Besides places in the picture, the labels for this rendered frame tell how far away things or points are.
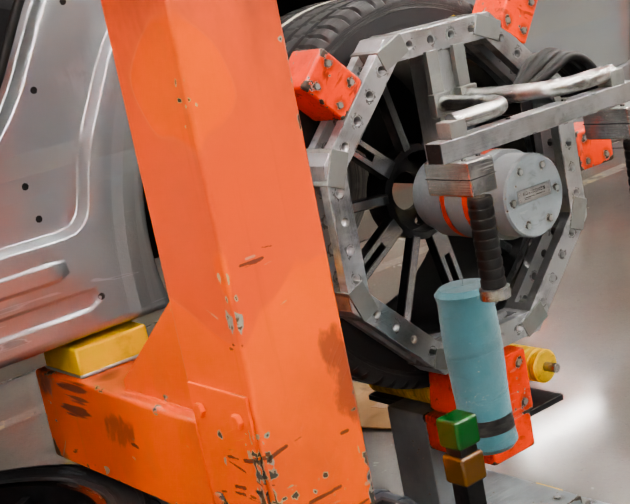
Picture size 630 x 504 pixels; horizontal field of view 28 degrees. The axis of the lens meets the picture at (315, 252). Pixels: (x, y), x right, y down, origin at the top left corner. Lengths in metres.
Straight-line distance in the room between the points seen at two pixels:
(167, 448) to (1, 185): 0.49
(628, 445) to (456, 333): 1.30
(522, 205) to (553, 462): 1.28
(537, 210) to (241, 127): 0.56
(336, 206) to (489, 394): 0.37
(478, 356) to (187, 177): 0.57
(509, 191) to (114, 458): 0.74
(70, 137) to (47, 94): 0.08
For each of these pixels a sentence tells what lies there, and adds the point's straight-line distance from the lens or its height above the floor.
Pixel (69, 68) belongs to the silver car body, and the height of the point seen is 1.16.
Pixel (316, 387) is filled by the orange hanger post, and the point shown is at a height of 0.72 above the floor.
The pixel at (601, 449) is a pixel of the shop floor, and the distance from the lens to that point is 3.12.
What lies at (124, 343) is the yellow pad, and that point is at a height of 0.71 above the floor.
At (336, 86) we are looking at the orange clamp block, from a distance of 1.84.
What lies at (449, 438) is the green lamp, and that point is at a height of 0.64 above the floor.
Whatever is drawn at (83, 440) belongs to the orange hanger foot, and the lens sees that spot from 2.10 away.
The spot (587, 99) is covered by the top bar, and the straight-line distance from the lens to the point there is 1.93.
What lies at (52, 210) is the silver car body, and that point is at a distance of 2.03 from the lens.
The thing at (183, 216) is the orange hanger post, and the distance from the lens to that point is 1.58.
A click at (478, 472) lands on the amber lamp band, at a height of 0.58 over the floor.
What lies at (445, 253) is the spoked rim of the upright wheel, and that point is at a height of 0.73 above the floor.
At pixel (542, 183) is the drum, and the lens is 1.92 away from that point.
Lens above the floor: 1.25
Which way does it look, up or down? 13 degrees down
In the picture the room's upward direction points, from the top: 11 degrees counter-clockwise
